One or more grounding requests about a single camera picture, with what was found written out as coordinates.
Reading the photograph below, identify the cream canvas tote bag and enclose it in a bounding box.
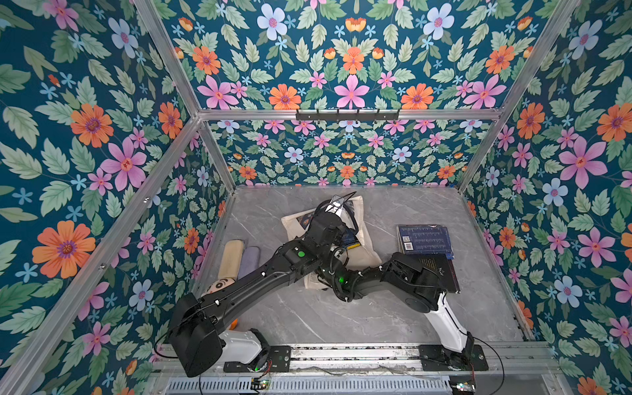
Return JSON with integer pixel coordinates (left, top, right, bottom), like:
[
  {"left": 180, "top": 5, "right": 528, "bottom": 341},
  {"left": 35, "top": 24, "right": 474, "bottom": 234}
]
[{"left": 281, "top": 193, "right": 380, "bottom": 290}]

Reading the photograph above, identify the dark blue barcode book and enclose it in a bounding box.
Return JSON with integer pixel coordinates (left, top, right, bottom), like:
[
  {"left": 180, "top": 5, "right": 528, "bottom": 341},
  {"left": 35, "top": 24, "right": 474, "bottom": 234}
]
[{"left": 397, "top": 225, "right": 454, "bottom": 259}]

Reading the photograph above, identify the black spine book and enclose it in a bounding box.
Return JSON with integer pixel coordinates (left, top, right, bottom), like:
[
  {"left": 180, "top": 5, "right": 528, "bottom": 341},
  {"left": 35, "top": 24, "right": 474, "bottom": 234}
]
[{"left": 418, "top": 254, "right": 461, "bottom": 294}]

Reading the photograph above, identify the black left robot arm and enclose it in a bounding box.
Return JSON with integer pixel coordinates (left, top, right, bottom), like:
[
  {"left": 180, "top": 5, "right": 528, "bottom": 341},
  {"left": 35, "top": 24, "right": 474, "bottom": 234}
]
[{"left": 167, "top": 212, "right": 347, "bottom": 378}]

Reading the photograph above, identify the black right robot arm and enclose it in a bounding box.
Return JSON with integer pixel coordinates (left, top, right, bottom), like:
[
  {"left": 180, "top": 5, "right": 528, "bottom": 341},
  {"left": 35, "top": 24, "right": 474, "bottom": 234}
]
[{"left": 316, "top": 252, "right": 474, "bottom": 370}]

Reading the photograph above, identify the purple fabric glasses case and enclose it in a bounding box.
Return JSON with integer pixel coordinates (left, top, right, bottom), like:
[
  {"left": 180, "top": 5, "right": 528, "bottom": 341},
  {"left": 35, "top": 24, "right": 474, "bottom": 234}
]
[{"left": 237, "top": 246, "right": 260, "bottom": 280}]

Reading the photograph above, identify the beige glasses case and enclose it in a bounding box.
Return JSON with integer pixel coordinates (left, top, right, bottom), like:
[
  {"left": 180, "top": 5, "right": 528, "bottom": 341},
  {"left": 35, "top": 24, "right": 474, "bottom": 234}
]
[{"left": 218, "top": 240, "right": 245, "bottom": 280}]

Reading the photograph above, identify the cartoon boy plush doll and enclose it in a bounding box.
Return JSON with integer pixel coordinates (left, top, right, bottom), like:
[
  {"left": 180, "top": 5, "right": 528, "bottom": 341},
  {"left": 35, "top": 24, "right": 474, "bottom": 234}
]
[{"left": 201, "top": 276, "right": 237, "bottom": 331}]

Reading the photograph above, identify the black hook rail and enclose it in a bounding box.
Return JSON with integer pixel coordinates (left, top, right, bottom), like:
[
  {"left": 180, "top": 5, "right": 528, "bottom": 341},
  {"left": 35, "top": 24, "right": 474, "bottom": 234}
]
[{"left": 295, "top": 110, "right": 400, "bottom": 122}]

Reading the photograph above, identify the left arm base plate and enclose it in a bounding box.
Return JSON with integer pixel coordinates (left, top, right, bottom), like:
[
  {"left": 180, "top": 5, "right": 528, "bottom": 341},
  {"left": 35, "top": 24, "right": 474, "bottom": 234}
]
[{"left": 223, "top": 346, "right": 292, "bottom": 374}]

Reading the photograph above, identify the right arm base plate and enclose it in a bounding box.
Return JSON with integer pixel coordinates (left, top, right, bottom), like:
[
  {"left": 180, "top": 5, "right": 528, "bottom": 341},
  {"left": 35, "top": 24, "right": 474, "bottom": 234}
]
[{"left": 418, "top": 344, "right": 489, "bottom": 372}]

